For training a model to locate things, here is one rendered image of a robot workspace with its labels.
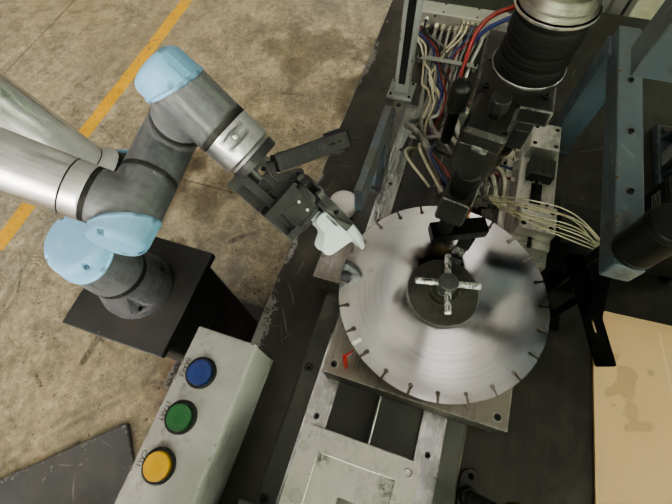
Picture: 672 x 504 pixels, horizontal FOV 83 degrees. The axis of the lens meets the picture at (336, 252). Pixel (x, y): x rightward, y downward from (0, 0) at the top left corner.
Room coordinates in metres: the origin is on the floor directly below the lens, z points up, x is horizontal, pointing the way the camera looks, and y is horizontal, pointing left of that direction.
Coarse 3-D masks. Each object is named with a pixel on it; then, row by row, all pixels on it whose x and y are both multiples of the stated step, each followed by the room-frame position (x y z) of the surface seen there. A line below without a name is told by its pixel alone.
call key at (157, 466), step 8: (152, 456) 0.00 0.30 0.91; (160, 456) -0.01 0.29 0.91; (168, 456) -0.01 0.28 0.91; (144, 464) -0.01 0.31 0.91; (152, 464) -0.01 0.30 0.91; (160, 464) -0.02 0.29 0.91; (168, 464) -0.02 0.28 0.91; (144, 472) -0.02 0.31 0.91; (152, 472) -0.02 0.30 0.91; (160, 472) -0.03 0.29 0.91; (168, 472) -0.03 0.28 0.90; (152, 480) -0.04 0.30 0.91; (160, 480) -0.04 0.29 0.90
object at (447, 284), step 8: (448, 256) 0.23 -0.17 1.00; (448, 264) 0.22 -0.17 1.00; (448, 272) 0.20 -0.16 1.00; (416, 280) 0.20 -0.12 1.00; (424, 280) 0.19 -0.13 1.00; (432, 280) 0.19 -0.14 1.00; (440, 280) 0.19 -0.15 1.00; (448, 280) 0.19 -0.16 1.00; (456, 280) 0.19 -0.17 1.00; (440, 288) 0.18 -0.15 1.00; (448, 288) 0.18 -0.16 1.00; (456, 288) 0.18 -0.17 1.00; (464, 288) 0.18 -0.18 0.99; (472, 288) 0.18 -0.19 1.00; (480, 288) 0.17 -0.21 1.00; (448, 296) 0.17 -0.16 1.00; (448, 304) 0.15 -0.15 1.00; (448, 312) 0.14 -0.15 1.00
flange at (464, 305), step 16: (416, 272) 0.22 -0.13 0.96; (432, 272) 0.22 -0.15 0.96; (464, 272) 0.22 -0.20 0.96; (416, 288) 0.20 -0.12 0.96; (432, 288) 0.19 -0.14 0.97; (416, 304) 0.17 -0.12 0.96; (432, 304) 0.17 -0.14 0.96; (464, 304) 0.16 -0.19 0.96; (432, 320) 0.14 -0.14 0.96; (448, 320) 0.14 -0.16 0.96; (464, 320) 0.14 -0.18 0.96
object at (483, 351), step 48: (384, 240) 0.29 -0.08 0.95; (480, 240) 0.27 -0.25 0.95; (384, 288) 0.21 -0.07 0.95; (528, 288) 0.18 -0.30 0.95; (384, 336) 0.13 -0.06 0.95; (432, 336) 0.12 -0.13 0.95; (480, 336) 0.11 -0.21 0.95; (528, 336) 0.11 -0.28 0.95; (432, 384) 0.05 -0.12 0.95; (480, 384) 0.05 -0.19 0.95
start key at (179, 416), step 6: (174, 408) 0.06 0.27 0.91; (180, 408) 0.06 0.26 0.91; (186, 408) 0.06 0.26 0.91; (168, 414) 0.05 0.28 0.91; (174, 414) 0.05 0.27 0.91; (180, 414) 0.05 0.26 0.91; (186, 414) 0.05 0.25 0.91; (192, 414) 0.05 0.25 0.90; (168, 420) 0.04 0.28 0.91; (174, 420) 0.04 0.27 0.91; (180, 420) 0.04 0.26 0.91; (186, 420) 0.04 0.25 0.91; (192, 420) 0.04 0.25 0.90; (168, 426) 0.03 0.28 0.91; (174, 426) 0.03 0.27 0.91; (180, 426) 0.03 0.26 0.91; (186, 426) 0.03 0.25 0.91
